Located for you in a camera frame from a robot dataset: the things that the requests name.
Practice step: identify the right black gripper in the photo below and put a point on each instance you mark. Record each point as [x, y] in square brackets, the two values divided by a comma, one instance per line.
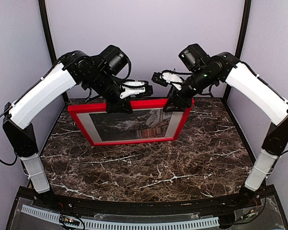
[174, 97]

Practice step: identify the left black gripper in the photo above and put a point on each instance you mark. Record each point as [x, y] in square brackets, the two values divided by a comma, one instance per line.
[119, 106]

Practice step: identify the white mat board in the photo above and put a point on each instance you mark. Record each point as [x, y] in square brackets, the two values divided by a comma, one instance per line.
[91, 132]

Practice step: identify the red wooden picture frame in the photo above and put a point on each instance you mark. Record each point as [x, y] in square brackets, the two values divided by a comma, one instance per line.
[74, 110]

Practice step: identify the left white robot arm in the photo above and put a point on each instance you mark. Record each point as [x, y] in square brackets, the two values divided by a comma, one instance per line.
[74, 68]

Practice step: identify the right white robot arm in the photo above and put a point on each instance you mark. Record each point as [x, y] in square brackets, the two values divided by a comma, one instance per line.
[225, 67]

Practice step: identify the small circuit board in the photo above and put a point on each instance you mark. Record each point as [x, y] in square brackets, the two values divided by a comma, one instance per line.
[68, 221]

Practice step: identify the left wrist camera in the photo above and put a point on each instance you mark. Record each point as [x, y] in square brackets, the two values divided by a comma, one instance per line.
[115, 59]

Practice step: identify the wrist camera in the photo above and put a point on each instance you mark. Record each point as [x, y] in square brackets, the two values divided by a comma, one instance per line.
[193, 57]
[115, 59]

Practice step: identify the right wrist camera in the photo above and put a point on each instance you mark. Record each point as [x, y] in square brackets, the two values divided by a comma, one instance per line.
[193, 57]

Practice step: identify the right black corner post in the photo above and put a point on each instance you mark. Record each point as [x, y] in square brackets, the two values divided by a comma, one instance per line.
[240, 43]

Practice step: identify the black corner post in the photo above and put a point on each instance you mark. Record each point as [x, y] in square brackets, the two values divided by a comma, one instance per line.
[240, 43]
[46, 29]

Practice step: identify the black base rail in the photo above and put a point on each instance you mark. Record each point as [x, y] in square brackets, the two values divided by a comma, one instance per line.
[218, 206]

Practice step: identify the white slotted cable duct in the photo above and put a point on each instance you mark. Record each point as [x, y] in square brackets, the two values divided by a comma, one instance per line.
[115, 222]

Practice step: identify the left black corner post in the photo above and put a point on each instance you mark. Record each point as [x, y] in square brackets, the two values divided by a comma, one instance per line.
[46, 29]

